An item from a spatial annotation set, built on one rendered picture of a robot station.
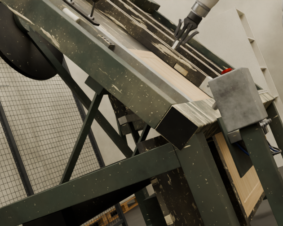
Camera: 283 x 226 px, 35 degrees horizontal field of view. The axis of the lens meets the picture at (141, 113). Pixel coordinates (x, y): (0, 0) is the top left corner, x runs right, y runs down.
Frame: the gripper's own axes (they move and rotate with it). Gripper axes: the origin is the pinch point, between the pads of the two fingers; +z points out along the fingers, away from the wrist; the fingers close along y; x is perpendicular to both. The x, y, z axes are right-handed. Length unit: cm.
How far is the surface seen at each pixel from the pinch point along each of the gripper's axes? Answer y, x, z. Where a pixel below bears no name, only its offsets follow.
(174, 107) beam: -39, 87, 3
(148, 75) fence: -17, 62, 6
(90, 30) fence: 15, 62, 7
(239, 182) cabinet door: -70, -26, 44
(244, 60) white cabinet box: 21, -341, 12
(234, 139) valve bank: -59, 59, 6
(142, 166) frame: -42, 87, 27
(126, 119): 0, -2, 50
